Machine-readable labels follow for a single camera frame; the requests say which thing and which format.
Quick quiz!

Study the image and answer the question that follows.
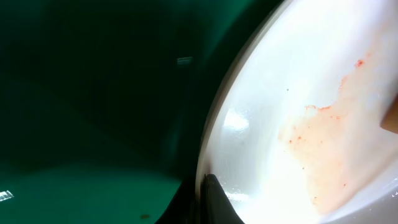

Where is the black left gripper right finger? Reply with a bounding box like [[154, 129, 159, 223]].
[[200, 174, 244, 224]]

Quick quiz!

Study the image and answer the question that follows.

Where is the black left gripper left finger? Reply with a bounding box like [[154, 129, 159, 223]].
[[155, 177, 197, 224]]

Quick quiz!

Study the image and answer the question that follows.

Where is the teal plastic tray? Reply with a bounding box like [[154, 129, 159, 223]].
[[1, 0, 278, 223]]

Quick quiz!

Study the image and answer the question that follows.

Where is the white plate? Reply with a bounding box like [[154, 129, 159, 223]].
[[195, 0, 397, 223]]

